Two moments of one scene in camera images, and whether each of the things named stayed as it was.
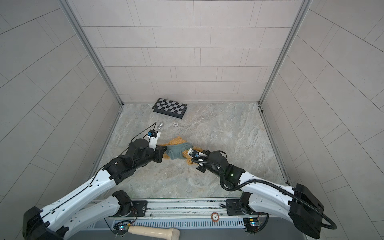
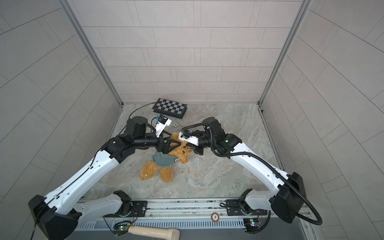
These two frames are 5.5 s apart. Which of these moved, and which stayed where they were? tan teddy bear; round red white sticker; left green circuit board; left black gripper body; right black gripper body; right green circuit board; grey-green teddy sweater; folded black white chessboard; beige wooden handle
Moved: left black gripper body; right black gripper body; grey-green teddy sweater; tan teddy bear
Stayed: beige wooden handle; round red white sticker; folded black white chessboard; right green circuit board; left green circuit board
